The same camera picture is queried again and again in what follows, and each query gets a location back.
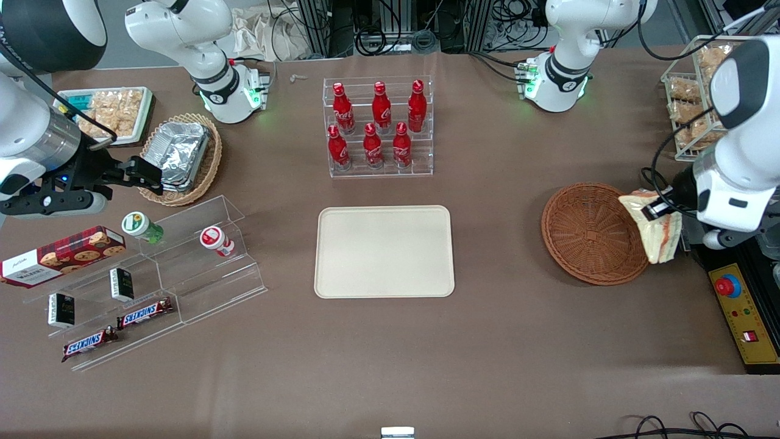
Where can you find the right arm's black gripper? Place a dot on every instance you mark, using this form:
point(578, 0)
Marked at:
point(91, 167)

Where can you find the left arm's black gripper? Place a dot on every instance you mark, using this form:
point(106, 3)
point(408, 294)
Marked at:
point(683, 188)

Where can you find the triangle sandwich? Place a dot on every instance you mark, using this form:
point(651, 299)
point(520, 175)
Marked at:
point(658, 241)

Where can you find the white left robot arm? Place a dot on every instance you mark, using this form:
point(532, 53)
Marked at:
point(743, 171)

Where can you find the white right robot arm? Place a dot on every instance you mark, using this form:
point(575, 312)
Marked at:
point(177, 30)

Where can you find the flat snack pack tray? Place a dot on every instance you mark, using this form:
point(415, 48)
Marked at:
point(149, 122)

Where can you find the light wicker basket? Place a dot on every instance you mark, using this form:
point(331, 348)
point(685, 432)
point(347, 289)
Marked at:
point(210, 164)

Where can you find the brown wicker basket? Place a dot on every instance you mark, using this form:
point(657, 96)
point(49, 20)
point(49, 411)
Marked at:
point(585, 238)

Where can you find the cream plastic tray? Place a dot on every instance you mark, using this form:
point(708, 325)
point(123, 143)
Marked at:
point(384, 253)

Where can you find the silver foil pack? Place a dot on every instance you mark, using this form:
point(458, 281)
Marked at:
point(198, 164)
point(173, 146)

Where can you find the green lidded drink bottle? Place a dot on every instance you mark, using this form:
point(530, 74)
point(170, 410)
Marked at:
point(137, 224)

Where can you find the clear cracker snack pack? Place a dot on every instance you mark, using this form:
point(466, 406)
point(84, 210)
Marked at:
point(129, 105)
point(100, 119)

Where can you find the clear bagged pastry pack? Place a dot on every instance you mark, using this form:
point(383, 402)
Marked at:
point(712, 61)
point(684, 89)
point(694, 135)
point(688, 111)

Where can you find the red lidded yogurt cup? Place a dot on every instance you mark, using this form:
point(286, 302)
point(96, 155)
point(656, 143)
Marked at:
point(214, 239)

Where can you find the black countertop appliance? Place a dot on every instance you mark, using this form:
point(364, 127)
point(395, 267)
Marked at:
point(746, 251)

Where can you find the teal labelled snack pack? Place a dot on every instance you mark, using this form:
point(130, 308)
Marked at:
point(79, 97)

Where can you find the small black snack box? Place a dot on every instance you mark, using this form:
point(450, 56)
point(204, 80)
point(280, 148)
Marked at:
point(61, 310)
point(122, 285)

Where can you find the red tartan cookie box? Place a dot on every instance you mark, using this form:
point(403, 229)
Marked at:
point(67, 253)

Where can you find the clear acrylic stepped shelf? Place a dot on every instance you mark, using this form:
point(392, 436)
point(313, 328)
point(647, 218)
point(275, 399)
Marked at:
point(201, 286)

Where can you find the Snickers chocolate bar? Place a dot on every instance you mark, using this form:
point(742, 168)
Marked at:
point(89, 344)
point(145, 313)

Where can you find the yellow emergency stop box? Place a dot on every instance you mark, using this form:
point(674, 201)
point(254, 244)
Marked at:
point(752, 311)

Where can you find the small grey clip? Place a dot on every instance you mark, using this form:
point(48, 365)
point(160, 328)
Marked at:
point(297, 77)

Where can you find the crumpled white plastic sheet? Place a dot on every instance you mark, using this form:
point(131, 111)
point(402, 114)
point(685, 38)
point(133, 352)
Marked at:
point(262, 36)

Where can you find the red cola bottle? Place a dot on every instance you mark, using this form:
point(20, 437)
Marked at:
point(381, 108)
point(337, 149)
point(417, 108)
point(372, 146)
point(401, 145)
point(343, 110)

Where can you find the clear acrylic bottle rack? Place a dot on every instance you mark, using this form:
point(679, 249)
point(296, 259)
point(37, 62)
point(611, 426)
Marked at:
point(426, 164)

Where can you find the small silver metal block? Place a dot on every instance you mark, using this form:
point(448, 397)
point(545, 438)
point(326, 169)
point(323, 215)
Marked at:
point(397, 433)

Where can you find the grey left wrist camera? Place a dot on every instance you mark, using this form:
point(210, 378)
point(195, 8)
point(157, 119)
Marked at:
point(714, 239)

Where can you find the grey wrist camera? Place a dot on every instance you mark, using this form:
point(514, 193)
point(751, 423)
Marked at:
point(73, 204)
point(714, 239)

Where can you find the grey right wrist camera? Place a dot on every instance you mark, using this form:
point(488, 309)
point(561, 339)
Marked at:
point(73, 204)

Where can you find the aluminium frame rack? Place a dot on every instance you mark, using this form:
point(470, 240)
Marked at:
point(317, 24)

